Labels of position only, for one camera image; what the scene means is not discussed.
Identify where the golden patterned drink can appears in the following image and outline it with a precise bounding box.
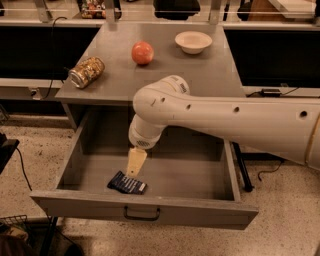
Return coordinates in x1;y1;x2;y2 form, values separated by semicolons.
68;57;105;89

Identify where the dark blue rxbar wrapper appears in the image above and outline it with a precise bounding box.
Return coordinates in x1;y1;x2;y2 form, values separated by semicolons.
107;171;147;195

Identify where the wire basket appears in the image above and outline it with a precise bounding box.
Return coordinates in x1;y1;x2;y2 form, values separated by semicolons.
0;215;28;230

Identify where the black table leg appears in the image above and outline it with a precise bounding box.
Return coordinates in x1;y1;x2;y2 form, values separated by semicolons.
232;142;254;192

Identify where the black cable left wall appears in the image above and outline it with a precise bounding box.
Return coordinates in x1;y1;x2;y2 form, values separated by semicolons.
41;16;68;100

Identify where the red apple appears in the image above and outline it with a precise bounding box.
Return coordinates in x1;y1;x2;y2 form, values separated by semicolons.
131;41;154;65

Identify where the black cable on floor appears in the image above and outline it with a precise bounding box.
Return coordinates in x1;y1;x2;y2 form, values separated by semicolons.
257;158;286;182

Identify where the grey open top drawer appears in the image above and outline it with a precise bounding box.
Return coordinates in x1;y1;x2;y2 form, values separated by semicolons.
31;106;258;230

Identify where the black device left edge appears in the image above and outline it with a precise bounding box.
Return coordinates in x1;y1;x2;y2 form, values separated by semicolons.
0;133;19;174

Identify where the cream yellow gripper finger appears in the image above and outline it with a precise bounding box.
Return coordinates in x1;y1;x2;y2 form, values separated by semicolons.
126;147;147;177

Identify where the grey cabinet counter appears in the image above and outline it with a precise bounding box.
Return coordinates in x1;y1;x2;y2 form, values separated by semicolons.
56;22;244;128

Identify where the black drawer handle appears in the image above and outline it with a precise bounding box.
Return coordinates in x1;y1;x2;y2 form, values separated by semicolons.
123;206;160;222

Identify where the black power adapter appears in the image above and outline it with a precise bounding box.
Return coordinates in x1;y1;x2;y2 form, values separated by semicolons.
261;89;281;97

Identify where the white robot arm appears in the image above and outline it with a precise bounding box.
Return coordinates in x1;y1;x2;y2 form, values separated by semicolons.
128;75;320;170

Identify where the white ceramic bowl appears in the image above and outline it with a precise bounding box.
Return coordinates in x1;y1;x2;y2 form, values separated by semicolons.
175;31;212;55

